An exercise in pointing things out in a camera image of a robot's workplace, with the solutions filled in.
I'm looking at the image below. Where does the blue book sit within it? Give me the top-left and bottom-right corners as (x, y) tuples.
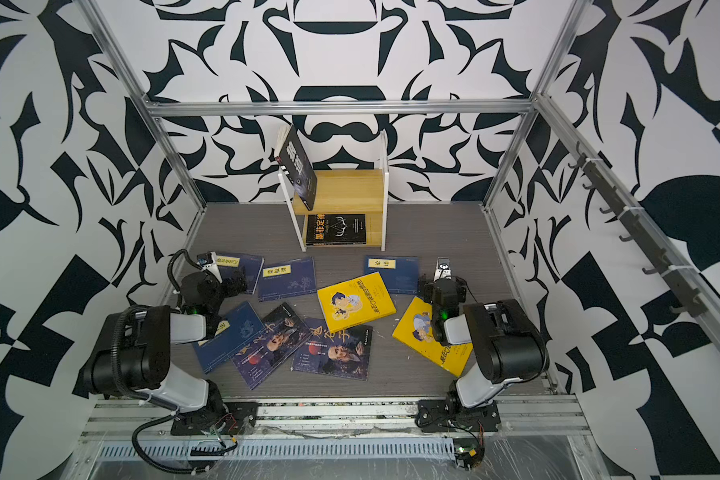
(258, 256), (317, 302)
(193, 301), (264, 374)
(363, 255), (419, 295)
(215, 252), (264, 295)

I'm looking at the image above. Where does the yellow cartoon book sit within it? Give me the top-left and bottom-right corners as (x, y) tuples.
(392, 297), (473, 377)
(317, 272), (396, 333)

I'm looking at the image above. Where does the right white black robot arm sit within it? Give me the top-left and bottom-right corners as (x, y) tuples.
(418, 276), (550, 416)

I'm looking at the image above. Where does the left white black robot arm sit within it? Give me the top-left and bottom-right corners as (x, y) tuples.
(81, 249), (247, 477)

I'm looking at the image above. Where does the dark portrait book left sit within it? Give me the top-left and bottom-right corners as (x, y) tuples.
(232, 302), (311, 390)

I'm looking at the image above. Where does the dark portrait book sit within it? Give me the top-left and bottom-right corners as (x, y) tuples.
(291, 318), (374, 381)
(232, 302), (311, 390)

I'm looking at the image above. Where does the dark portrait book right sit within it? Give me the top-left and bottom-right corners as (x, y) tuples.
(291, 318), (374, 381)

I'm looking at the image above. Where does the black book yellow title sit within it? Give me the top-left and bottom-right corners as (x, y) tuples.
(304, 214), (367, 246)

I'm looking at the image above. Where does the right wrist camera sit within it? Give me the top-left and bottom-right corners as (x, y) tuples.
(433, 257), (452, 281)

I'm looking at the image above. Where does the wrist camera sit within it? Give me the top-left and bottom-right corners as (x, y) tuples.
(197, 251), (223, 282)
(433, 257), (452, 281)

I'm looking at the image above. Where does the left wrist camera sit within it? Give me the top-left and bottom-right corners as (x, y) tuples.
(197, 251), (223, 282)

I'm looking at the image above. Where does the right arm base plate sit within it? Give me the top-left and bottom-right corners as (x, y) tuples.
(414, 400), (501, 434)

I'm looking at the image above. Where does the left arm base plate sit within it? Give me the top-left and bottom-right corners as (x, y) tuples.
(170, 401), (260, 436)

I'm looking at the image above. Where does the wooden white frame bookshelf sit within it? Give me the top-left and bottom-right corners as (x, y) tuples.
(277, 130), (390, 252)

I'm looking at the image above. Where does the white slotted cable duct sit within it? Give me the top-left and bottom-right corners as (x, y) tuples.
(95, 436), (457, 462)

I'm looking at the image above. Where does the wall coat hook rail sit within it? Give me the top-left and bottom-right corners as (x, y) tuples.
(569, 141), (709, 318)

